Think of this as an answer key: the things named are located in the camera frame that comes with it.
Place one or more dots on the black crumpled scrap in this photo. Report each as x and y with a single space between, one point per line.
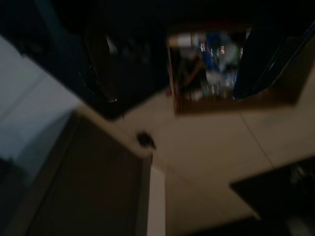
145 140

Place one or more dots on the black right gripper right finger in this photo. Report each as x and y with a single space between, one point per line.
258 68

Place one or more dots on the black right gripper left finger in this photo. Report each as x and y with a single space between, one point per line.
103 73

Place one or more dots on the brown cardboard rubbish box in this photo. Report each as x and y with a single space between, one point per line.
246 105

